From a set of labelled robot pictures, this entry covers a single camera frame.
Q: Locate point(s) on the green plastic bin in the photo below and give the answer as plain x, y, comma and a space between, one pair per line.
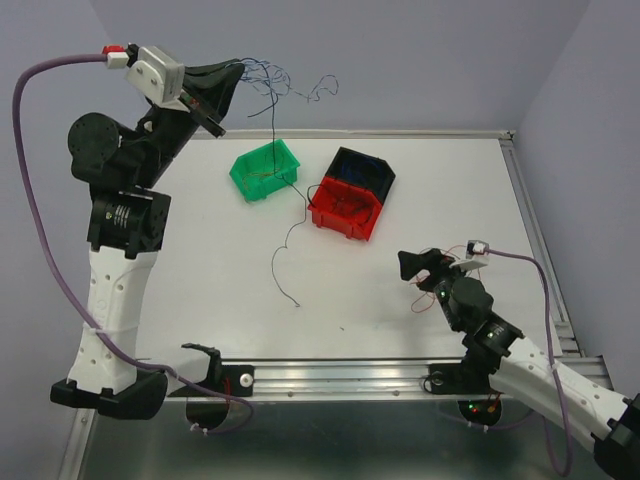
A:
264, 170

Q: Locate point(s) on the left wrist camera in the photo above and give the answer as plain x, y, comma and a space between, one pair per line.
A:
152, 71

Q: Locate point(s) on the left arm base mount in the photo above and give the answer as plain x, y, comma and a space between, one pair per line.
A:
209, 370

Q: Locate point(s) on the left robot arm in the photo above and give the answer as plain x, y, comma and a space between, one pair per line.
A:
126, 229

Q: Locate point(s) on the red plastic bin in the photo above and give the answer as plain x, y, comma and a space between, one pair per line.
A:
344, 208

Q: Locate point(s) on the aluminium mounting rail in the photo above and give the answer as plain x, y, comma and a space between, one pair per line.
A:
340, 380

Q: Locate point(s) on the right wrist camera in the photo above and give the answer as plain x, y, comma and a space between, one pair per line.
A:
476, 256

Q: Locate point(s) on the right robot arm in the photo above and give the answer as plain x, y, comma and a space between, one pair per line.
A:
500, 359

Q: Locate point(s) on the black plastic bin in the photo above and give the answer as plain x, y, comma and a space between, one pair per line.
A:
362, 170

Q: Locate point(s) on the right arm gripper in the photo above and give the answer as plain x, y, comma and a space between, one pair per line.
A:
411, 263

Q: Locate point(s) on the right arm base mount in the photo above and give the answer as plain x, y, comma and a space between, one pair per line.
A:
466, 377

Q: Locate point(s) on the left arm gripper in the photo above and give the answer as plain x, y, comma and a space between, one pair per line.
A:
219, 81

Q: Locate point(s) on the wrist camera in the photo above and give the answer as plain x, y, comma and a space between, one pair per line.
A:
152, 71
476, 256

